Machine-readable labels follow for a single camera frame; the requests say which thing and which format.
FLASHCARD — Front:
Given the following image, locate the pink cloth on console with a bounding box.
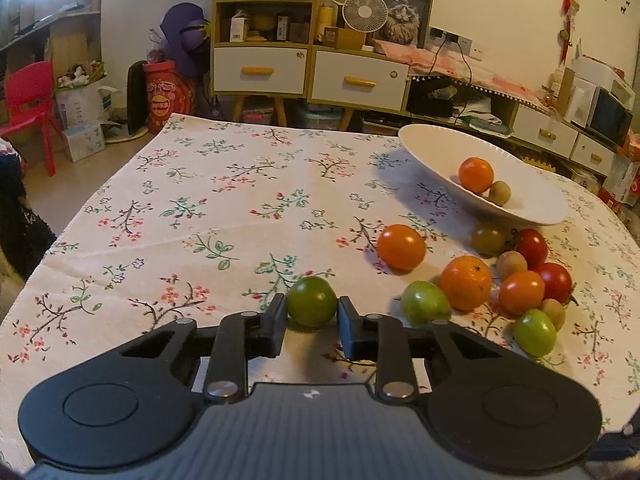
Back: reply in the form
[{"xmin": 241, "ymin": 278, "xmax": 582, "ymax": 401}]
[{"xmin": 374, "ymin": 40, "xmax": 546, "ymax": 110}]

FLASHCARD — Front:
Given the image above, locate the white fluted fruit plate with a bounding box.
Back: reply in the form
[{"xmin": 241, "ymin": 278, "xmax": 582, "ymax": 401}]
[{"xmin": 398, "ymin": 124, "xmax": 568, "ymax": 226}]

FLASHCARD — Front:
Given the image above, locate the orange tomato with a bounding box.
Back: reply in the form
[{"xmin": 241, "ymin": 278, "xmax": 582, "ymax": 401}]
[
  {"xmin": 376, "ymin": 224, "xmax": 426, "ymax": 272},
  {"xmin": 498, "ymin": 271, "xmax": 544, "ymax": 316}
]

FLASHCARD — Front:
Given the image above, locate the bright green oval tomato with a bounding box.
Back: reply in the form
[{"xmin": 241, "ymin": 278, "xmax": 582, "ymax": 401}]
[{"xmin": 512, "ymin": 309, "xmax": 556, "ymax": 358}]

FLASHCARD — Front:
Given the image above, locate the tan longan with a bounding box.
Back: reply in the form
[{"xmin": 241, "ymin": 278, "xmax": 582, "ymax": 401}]
[
  {"xmin": 496, "ymin": 250, "xmax": 528, "ymax": 282},
  {"xmin": 488, "ymin": 181, "xmax": 511, "ymax": 207},
  {"xmin": 539, "ymin": 298, "xmax": 566, "ymax": 332}
]

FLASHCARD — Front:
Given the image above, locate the yellow white drawer cabinet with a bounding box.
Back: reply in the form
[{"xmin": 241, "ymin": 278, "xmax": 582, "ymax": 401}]
[{"xmin": 209, "ymin": 0, "xmax": 409, "ymax": 130}]

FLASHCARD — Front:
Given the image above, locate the white tissue box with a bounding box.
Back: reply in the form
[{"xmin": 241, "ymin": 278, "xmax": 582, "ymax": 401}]
[{"xmin": 63, "ymin": 122, "xmax": 105, "ymax": 162}]

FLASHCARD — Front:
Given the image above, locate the red tomato with stem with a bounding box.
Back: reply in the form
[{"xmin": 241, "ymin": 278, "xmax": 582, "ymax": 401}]
[{"xmin": 535, "ymin": 262, "xmax": 574, "ymax": 304}]

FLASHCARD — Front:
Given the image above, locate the low white drawer console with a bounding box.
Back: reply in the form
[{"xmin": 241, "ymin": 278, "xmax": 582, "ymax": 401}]
[{"xmin": 402, "ymin": 72, "xmax": 616, "ymax": 178}]

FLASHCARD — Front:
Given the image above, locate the large front orange mandarin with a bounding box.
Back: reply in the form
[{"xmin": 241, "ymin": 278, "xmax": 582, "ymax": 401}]
[{"xmin": 458, "ymin": 157, "xmax": 495, "ymax": 195}]

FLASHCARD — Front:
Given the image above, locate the red plastic chair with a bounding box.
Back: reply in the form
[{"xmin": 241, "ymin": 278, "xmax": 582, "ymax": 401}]
[{"xmin": 1, "ymin": 61, "xmax": 64, "ymax": 177}]

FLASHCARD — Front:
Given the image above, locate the tan longan front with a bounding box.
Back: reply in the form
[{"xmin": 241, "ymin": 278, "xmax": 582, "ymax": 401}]
[{"xmin": 488, "ymin": 181, "xmax": 511, "ymax": 207}]

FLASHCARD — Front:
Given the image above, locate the brownish olive tomato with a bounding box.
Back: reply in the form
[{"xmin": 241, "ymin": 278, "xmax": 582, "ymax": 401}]
[{"xmin": 470, "ymin": 223, "xmax": 506, "ymax": 258}]

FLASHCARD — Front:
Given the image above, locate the purple plush toy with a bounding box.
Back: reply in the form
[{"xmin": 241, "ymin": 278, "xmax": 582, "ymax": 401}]
[{"xmin": 160, "ymin": 2, "xmax": 210, "ymax": 78}]

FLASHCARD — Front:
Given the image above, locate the small dark green tomato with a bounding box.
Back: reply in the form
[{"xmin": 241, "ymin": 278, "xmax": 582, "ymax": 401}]
[{"xmin": 286, "ymin": 275, "xmax": 338, "ymax": 328}]

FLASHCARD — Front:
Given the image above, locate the floral tablecloth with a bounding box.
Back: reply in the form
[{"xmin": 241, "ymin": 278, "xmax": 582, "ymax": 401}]
[{"xmin": 1, "ymin": 115, "xmax": 639, "ymax": 469}]

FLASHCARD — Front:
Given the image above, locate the white microwave oven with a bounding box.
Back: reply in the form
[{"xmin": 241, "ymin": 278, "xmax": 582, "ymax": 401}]
[{"xmin": 565, "ymin": 55, "xmax": 636, "ymax": 145}]

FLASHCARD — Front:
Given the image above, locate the framed cat picture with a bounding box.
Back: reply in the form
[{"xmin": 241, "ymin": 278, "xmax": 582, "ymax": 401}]
[{"xmin": 372, "ymin": 0, "xmax": 433, "ymax": 48}]

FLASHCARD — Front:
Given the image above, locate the orange red printed bag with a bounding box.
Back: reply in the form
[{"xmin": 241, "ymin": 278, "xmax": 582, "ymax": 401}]
[{"xmin": 143, "ymin": 60, "xmax": 195, "ymax": 134}]

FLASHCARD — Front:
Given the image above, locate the white desk fan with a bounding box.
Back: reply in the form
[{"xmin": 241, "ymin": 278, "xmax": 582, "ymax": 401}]
[{"xmin": 342, "ymin": 0, "xmax": 388, "ymax": 34}]

